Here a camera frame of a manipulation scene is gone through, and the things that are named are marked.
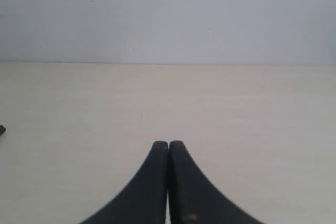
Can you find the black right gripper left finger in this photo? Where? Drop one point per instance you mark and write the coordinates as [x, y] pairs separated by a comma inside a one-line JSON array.
[[143, 199]]

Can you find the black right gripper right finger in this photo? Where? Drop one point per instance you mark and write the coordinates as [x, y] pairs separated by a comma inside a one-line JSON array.
[[193, 198]]

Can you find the black and white marker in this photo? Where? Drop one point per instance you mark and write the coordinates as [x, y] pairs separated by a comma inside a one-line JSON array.
[[2, 130]]

